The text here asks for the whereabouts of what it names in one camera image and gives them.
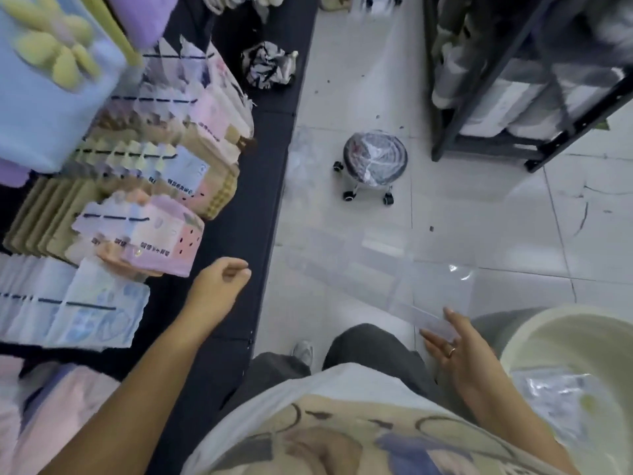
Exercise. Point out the white printed shirt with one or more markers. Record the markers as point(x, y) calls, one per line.
point(356, 430)

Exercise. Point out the black trousers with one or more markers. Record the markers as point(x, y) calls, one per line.
point(366, 348)

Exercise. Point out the row of beige packets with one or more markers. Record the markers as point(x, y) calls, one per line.
point(198, 178)

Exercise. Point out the row of tan packets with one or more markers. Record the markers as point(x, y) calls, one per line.
point(44, 222)

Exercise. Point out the row of white blue packets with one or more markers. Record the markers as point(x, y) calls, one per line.
point(89, 311)

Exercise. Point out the black white striped tote bag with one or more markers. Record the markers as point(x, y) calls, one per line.
point(269, 64)

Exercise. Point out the black metal rack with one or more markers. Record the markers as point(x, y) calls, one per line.
point(499, 74)

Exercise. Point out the person's left hand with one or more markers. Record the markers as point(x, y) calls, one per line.
point(217, 286)

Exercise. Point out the black rolling stool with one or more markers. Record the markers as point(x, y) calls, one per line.
point(376, 155)

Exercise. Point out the person's left forearm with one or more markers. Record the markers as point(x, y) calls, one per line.
point(128, 395)

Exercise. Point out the blue plush with yellow flower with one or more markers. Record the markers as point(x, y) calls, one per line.
point(44, 84)

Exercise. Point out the person's right forearm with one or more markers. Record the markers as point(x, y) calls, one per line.
point(514, 425)

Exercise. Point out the cream plastic bucket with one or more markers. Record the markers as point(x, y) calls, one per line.
point(593, 341)

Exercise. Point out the purple towel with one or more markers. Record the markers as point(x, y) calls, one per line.
point(143, 17)

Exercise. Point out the clear three-compartment plastic box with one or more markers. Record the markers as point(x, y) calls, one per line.
point(430, 319)

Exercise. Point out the person's right hand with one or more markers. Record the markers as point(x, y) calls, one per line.
point(470, 361)

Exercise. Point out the stack of white rolled packets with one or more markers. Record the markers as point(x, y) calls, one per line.
point(514, 103)

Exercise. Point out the row of pink purple packets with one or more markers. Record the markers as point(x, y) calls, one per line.
point(158, 242)

